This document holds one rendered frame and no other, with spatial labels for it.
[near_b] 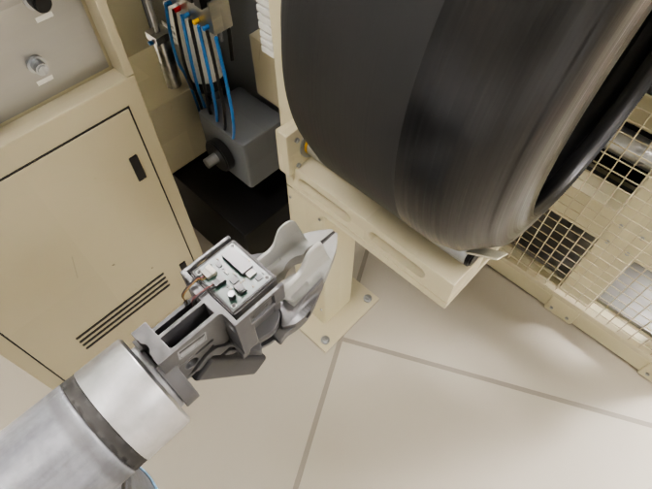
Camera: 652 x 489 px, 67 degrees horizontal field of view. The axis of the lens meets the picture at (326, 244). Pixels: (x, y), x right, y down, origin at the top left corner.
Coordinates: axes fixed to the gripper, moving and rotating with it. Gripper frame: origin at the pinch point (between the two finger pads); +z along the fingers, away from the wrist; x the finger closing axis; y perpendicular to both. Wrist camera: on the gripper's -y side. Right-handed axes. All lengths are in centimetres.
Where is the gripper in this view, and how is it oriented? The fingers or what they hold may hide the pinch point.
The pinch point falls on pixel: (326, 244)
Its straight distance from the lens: 50.7
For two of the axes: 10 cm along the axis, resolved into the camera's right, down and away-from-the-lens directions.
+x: -7.2, -5.7, 3.8
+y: 0.0, -5.6, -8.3
